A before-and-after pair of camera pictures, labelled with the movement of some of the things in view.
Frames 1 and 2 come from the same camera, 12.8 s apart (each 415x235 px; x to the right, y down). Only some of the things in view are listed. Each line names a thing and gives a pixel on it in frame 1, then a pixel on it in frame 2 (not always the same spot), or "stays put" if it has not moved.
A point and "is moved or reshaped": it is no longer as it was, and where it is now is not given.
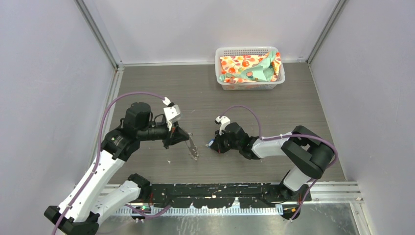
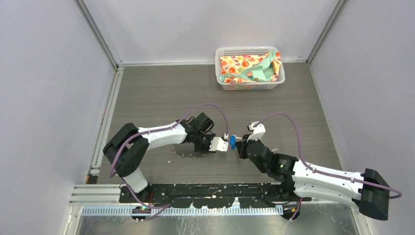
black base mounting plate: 223,196 stays put
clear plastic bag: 193,151 is moved or reshaped
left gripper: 175,135 to 205,150
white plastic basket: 259,68 stays put
